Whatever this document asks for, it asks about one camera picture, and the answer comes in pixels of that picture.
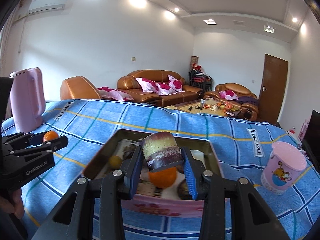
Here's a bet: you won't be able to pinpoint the brown wooden door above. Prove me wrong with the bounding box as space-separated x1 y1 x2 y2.
258 54 289 125

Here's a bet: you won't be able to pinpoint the dark purple round fruit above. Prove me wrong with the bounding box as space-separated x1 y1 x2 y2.
123 145 136 160

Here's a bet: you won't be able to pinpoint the purple sugarcane piece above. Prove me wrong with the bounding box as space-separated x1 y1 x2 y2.
141 132 183 172

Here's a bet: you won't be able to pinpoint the armchair pink floral pillow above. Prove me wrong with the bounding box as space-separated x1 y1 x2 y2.
219 90 239 101

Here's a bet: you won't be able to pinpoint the large orange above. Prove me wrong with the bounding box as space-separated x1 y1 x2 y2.
148 167 177 189

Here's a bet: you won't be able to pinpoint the small orange tangerine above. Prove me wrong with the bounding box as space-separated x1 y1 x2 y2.
43 131 59 142

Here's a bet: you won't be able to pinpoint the brown leather three-seat sofa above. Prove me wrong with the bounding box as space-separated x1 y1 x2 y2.
117 69 204 107

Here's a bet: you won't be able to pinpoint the stacked dark chairs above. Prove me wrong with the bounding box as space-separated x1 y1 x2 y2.
189 63 213 92

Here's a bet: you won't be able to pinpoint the wooden coffee table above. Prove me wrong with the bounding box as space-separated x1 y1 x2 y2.
165 99 241 117

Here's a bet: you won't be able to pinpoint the black television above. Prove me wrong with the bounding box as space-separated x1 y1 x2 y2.
302 110 320 172

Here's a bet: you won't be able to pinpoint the brown leather armchair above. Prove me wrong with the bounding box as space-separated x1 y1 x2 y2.
203 83 259 121

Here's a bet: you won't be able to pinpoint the pink metal tin box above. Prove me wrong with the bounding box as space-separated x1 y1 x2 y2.
83 129 224 218

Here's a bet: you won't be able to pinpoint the blue plaid tablecloth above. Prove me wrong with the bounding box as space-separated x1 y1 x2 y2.
1 99 319 239

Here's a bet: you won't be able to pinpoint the pink cartoon cup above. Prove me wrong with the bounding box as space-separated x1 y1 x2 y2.
260 141 307 196

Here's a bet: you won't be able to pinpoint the purple cloth on armchair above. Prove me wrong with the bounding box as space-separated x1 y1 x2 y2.
236 96 258 106

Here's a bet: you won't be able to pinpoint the printed paper liner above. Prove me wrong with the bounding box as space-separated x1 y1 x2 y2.
100 139 208 201

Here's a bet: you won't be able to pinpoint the white wall air conditioner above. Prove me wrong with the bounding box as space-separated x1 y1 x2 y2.
28 0 68 15

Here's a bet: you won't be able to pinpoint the pink electric kettle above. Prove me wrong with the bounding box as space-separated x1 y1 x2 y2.
10 67 46 133

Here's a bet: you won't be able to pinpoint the person's left hand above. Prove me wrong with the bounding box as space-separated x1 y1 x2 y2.
0 189 24 219

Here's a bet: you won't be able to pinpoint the brown-green kiwi fruit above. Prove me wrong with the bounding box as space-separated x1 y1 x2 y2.
108 155 123 170

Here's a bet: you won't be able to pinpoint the dark brown passion fruit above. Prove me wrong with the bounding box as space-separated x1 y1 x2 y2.
177 179 193 200

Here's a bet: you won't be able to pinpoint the brown leather ottoman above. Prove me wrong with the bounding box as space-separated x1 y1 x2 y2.
60 76 102 100

